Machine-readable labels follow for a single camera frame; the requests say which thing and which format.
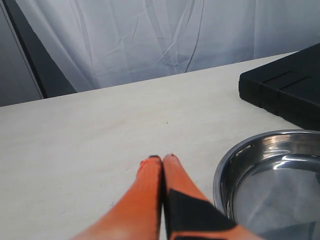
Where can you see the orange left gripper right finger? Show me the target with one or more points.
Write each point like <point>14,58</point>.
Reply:
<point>189,215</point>

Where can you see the round stainless steel tray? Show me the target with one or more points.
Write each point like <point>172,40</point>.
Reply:
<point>270,184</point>

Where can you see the black plastic tool case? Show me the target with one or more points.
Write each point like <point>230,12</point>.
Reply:
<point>288,87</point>

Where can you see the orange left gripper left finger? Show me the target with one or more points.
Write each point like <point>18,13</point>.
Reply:
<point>137,215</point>

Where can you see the white backdrop curtain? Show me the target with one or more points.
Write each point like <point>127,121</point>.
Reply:
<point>103,43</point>

